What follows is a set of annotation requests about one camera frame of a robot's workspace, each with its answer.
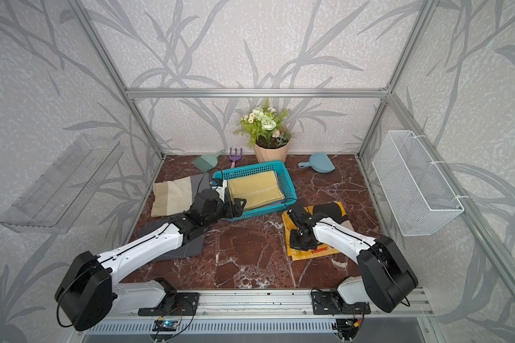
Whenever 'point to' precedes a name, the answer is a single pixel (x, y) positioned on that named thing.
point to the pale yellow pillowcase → (258, 190)
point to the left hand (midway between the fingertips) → (239, 201)
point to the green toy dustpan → (207, 162)
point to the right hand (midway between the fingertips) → (295, 244)
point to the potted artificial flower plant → (262, 127)
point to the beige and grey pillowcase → (172, 197)
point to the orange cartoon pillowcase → (335, 211)
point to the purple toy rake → (234, 158)
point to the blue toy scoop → (319, 162)
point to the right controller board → (348, 326)
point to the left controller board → (165, 326)
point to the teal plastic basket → (285, 181)
